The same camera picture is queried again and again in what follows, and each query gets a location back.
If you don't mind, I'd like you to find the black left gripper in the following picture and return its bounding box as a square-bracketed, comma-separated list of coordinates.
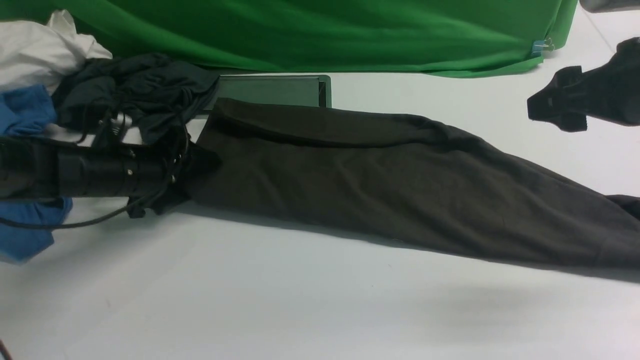
[126, 135, 222, 219]

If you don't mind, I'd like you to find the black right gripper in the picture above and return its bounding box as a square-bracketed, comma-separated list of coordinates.
[526, 37, 640, 133]

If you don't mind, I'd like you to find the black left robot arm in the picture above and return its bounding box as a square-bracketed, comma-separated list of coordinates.
[1, 136, 221, 219]

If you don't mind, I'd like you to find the blue t-shirt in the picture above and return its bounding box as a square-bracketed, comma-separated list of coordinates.
[0, 84, 73, 264]

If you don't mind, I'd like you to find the dark teal crumpled garment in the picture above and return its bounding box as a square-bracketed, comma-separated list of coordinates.
[51, 54, 220, 144]

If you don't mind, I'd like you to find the blue binder clip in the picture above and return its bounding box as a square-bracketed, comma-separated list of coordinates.
[530, 38, 555, 58]

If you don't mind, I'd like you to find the green backdrop cloth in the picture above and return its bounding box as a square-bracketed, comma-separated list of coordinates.
[1, 0, 578, 79]

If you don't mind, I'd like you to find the white crumpled garment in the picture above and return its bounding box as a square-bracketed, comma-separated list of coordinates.
[0, 9, 113, 94]

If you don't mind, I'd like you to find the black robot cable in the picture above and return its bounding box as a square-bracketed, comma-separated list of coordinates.
[0, 110, 191, 231]

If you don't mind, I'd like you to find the metal table cable hatch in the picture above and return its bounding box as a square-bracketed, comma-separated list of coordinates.
[196, 74, 332, 117]

